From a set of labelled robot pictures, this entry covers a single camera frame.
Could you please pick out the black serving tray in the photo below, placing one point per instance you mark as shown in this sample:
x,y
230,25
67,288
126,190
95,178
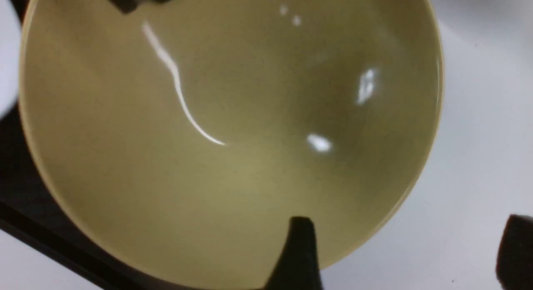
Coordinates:
x,y
29,214

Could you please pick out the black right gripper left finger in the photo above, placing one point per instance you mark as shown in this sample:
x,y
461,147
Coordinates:
x,y
298,266

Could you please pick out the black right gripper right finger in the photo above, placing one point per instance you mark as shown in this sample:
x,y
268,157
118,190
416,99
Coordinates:
x,y
514,266

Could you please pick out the yellow noodle bowl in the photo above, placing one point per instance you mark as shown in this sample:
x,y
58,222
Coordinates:
x,y
181,138

